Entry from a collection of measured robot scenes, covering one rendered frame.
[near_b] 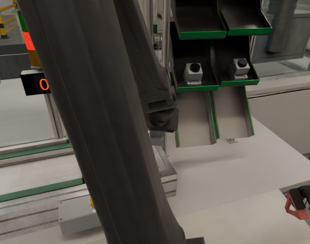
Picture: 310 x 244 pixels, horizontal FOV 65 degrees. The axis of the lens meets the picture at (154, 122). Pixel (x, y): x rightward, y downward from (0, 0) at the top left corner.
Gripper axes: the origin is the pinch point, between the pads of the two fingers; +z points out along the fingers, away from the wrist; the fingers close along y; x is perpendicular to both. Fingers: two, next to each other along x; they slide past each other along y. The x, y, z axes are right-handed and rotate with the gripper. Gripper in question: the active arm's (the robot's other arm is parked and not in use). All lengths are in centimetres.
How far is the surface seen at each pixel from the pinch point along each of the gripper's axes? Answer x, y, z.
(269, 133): -11, -55, 34
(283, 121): -38, -98, 93
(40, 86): -9.3, 38.1, 0.3
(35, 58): -15.5, 38.7, -6.0
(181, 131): -1.3, -8.9, 9.1
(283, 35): -81, -77, 53
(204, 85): -13.9, -13.8, -3.2
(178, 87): -11.0, -5.1, -6.0
